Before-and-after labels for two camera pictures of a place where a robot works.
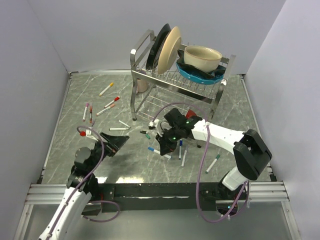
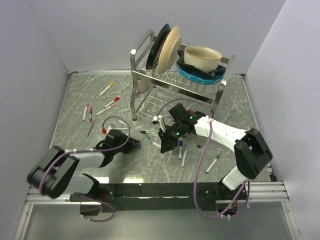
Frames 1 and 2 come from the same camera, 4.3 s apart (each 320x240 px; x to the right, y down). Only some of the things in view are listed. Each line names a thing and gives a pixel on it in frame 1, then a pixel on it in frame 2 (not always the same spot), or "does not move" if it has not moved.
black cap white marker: x=126 y=125 does not move
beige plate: x=170 y=51 does not move
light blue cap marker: x=158 y=152 -> x=156 y=144
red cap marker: x=116 y=99 does not move
